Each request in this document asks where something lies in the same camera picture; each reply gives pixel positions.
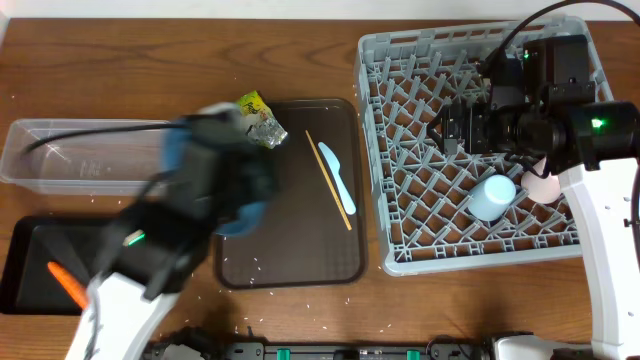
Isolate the light blue plastic knife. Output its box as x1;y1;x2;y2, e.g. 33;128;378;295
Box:
318;142;356;215

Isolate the crumpled foil wrapper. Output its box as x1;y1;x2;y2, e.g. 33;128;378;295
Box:
247;118;288;149

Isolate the grey plastic dishwasher rack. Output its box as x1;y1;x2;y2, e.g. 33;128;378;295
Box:
354;16;589;276

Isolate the light blue plastic cup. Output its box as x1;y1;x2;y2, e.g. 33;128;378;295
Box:
468;174;516;222

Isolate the yellow green snack wrapper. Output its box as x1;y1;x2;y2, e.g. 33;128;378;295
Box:
236;91;273;118

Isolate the orange carrot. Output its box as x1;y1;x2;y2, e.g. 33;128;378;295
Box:
47;262;89;309

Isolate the dark blue plate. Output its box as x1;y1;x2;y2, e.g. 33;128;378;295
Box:
161;129;268;237

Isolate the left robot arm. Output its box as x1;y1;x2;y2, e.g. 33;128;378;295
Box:
67;103;276;359

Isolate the wooden chopstick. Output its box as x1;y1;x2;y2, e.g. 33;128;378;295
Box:
305;129;352;231

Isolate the clear plastic bin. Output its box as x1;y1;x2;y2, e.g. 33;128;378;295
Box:
1;118;167;196

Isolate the pink plastic cup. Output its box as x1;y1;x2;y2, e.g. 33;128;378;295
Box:
521;171;561;204

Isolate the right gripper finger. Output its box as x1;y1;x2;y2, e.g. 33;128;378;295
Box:
428;105;448;128
427;128;445;150

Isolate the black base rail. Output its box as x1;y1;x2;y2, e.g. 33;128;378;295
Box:
141;327;492;360

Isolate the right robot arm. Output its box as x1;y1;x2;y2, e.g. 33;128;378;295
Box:
426;35;639;359

